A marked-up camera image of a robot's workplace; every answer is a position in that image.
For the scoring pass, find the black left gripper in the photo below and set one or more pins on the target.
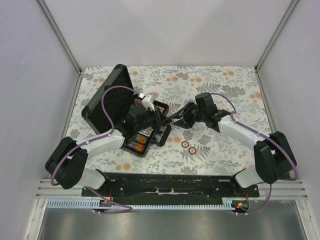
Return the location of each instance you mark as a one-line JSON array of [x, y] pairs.
[[160, 119]]

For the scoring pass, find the bottom poker chip row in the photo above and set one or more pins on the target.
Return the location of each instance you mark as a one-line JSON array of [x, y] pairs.
[[136, 147]]

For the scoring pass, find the orange poker chip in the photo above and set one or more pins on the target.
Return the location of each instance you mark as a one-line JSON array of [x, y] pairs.
[[192, 150], [185, 144]]

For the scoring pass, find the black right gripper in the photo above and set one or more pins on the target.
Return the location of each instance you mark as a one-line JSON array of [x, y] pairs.
[[186, 109]]

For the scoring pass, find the blue playing card deck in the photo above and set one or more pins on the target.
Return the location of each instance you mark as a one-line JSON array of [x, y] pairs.
[[146, 132]]

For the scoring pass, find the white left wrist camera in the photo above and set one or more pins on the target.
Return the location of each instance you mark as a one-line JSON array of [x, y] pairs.
[[147, 100]]

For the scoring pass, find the aluminium frame post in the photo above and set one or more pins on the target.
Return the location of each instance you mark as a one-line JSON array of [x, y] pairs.
[[277, 32], [59, 35]]

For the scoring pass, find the floral patterned table mat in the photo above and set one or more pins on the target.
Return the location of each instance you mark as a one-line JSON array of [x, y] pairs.
[[216, 154]]

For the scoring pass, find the white slotted cable duct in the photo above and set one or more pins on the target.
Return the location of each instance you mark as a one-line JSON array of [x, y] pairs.
[[97, 204]]

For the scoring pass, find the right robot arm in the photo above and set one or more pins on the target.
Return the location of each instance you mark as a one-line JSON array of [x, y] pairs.
[[273, 157]]

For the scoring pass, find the aluminium right frame post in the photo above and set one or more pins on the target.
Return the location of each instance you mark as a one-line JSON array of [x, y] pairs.
[[277, 32]]

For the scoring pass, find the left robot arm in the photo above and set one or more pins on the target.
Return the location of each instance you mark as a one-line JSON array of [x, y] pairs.
[[67, 163]]

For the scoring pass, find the black poker set case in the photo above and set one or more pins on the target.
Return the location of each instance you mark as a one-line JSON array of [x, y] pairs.
[[112, 102]]

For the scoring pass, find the aluminium left frame post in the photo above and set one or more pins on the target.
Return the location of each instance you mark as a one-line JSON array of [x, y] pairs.
[[59, 35]]

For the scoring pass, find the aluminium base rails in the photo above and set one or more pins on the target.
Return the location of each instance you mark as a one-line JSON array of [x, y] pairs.
[[280, 190]]

